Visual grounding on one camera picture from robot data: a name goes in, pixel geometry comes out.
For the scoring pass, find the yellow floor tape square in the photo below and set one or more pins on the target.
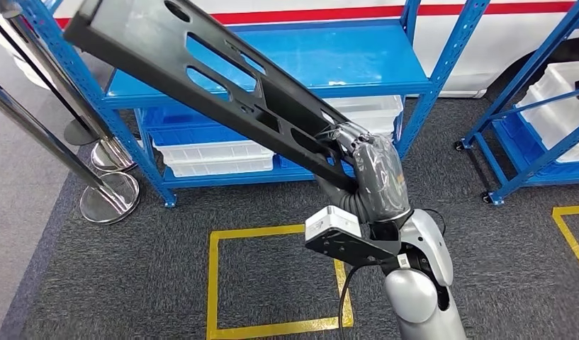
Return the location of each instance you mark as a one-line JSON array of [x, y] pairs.
[[575, 210], [213, 281]]

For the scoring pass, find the black stanchion post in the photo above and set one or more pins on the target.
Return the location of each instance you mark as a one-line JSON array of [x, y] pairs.
[[80, 133]]

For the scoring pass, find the blue plastic bin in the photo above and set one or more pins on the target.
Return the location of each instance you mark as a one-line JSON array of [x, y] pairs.
[[176, 133], [524, 141], [289, 163]]

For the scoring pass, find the black plastic plate frame part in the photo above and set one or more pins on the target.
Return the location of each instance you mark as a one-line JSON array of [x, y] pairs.
[[129, 37]]

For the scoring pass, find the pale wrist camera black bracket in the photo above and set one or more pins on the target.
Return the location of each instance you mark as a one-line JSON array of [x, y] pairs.
[[331, 225]]

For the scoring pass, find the white car with red stripe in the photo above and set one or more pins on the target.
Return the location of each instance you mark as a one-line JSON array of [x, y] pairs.
[[505, 42]]

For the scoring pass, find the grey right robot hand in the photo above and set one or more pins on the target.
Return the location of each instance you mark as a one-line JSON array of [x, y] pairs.
[[380, 178]]

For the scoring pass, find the blue metal shelf rack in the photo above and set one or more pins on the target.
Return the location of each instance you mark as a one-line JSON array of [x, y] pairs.
[[528, 70], [341, 56]]

